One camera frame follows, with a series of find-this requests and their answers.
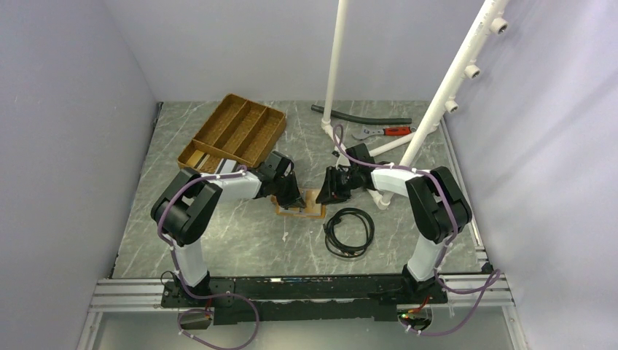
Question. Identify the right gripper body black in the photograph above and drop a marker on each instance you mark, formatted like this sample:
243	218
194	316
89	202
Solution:
353	173

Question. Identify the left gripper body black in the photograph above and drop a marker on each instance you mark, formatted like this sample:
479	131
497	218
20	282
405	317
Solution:
274	192

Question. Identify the white card stack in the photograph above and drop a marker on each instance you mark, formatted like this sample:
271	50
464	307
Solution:
206	163

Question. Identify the woven brown organizer tray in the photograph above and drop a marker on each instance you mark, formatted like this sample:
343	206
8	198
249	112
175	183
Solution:
239	129

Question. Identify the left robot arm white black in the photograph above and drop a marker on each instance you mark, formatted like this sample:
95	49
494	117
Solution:
185	208

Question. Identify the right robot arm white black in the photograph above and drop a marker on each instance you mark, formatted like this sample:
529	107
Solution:
439	208

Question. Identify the black foam tube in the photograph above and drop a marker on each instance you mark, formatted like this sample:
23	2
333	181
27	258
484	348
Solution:
371	120

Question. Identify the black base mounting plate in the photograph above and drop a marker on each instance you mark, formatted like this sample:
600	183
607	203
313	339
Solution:
380	297

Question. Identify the white PVC pipe frame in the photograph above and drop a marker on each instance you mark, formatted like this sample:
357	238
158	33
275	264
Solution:
400	50

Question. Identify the aluminium rail frame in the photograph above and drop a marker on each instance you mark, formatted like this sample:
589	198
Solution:
482	289

